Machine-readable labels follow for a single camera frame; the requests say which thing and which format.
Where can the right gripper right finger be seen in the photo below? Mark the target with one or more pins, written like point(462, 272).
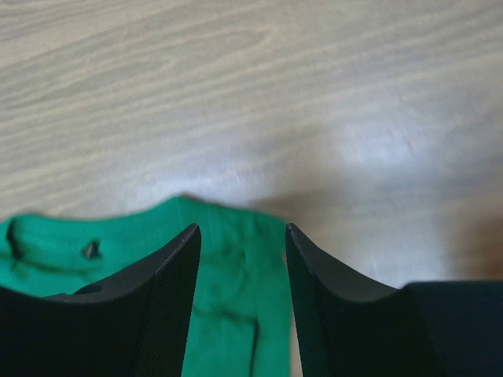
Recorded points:
point(348, 324)

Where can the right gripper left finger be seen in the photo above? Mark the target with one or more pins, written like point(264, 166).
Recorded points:
point(132, 323)

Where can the green t shirt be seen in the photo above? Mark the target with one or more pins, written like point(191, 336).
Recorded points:
point(241, 317)

